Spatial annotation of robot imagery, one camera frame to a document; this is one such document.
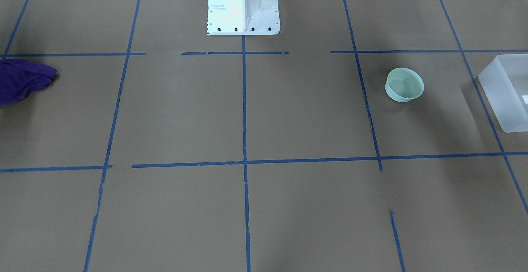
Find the purple cloth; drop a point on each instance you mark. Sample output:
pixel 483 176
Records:
pixel 19 78

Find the clear plastic storage box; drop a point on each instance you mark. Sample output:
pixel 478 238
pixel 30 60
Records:
pixel 505 83

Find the light green bowl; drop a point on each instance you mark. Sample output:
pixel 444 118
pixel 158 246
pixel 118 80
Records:
pixel 403 85

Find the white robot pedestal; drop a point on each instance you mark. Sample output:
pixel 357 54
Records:
pixel 243 17

